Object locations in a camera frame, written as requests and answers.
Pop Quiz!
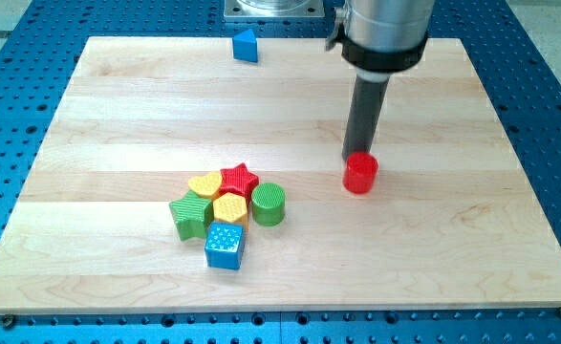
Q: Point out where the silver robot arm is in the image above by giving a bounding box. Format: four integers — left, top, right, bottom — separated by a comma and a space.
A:
325, 0, 435, 82

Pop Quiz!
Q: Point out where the red cylinder block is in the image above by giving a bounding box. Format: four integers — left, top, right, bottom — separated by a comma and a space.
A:
342, 152, 378, 194

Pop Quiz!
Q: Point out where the wooden board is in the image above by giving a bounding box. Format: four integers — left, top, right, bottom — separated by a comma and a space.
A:
0, 36, 561, 314

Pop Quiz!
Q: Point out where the green star block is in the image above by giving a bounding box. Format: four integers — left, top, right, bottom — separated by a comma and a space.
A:
169, 191, 214, 241

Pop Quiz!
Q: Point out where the blue triangle block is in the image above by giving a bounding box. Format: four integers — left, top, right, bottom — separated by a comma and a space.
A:
232, 29, 258, 63

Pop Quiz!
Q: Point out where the yellow heart block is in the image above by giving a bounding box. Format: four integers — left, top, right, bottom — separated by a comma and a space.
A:
187, 171, 223, 200

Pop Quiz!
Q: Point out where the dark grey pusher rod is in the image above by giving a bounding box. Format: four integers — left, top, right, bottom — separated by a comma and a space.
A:
342, 75, 389, 161

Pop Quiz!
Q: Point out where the red star block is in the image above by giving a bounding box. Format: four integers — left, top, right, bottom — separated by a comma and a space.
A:
219, 162, 259, 203

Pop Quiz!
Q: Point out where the yellow hexagon block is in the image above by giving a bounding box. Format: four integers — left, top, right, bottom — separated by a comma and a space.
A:
212, 193, 248, 231

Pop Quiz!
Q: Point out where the blue perforated metal table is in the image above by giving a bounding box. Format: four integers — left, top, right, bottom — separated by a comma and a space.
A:
0, 0, 561, 343

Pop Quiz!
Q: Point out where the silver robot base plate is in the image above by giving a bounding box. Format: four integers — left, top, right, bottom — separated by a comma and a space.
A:
223, 0, 325, 19

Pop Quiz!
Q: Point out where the blue cube block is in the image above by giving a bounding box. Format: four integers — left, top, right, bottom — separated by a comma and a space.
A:
205, 222, 246, 270

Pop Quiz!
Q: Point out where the green cylinder block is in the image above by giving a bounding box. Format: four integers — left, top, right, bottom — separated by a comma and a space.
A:
251, 183, 286, 226

